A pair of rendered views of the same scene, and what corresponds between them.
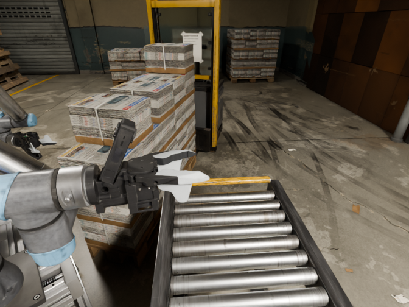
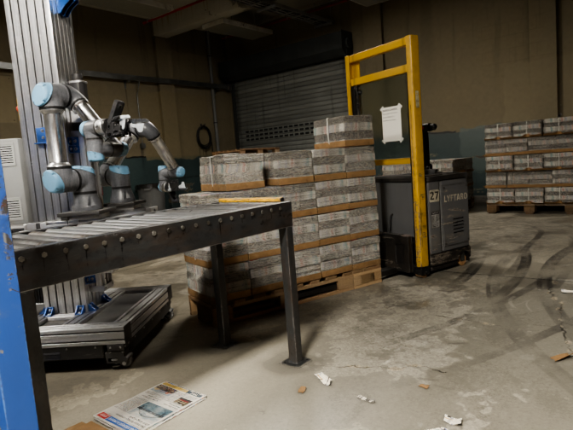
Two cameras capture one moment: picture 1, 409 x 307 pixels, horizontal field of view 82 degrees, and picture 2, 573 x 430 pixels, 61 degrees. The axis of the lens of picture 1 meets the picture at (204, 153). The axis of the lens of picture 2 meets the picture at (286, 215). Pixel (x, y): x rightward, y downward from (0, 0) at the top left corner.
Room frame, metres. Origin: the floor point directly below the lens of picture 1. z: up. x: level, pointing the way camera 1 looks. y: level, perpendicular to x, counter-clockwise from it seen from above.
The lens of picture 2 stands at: (-0.80, -1.95, 0.99)
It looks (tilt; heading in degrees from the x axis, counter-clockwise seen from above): 6 degrees down; 43
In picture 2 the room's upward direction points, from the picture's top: 4 degrees counter-clockwise
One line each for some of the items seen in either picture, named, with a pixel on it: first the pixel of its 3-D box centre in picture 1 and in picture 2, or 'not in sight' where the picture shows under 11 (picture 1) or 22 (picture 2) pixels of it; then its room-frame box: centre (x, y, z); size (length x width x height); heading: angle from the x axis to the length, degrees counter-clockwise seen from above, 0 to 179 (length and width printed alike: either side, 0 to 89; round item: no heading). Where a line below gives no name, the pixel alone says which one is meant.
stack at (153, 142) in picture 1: (144, 169); (270, 244); (1.63, 0.49, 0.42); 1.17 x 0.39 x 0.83; 166
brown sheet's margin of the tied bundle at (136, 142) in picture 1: (132, 133); (240, 185); (1.35, 0.45, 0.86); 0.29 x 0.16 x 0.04; 167
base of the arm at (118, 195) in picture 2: not in sight; (122, 194); (0.76, 0.91, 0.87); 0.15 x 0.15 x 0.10
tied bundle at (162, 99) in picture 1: (143, 100); (280, 168); (1.76, 0.46, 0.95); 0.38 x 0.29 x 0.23; 75
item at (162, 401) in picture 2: not in sight; (151, 405); (0.22, -0.13, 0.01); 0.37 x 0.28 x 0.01; 4
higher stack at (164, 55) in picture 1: (173, 112); (347, 200); (2.33, 0.32, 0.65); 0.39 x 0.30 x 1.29; 76
